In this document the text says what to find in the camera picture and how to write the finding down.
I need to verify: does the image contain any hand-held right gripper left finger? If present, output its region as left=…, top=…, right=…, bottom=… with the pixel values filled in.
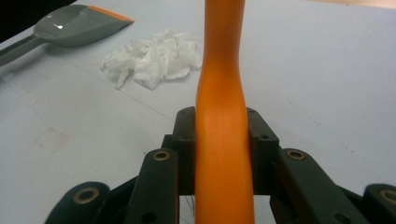
left=162, top=106, right=197, bottom=196

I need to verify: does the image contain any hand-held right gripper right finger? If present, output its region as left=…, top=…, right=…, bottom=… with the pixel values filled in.
left=247, top=106, right=280, bottom=196

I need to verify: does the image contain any orange-handled grey brush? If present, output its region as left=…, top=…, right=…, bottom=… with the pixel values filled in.
left=194, top=0, right=256, bottom=224

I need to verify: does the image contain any white tissue paper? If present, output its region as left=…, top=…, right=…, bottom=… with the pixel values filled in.
left=100, top=27, right=204, bottom=91

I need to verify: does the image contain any grey dustpan with orange edge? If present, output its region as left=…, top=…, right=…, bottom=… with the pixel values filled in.
left=0, top=4, right=135, bottom=67

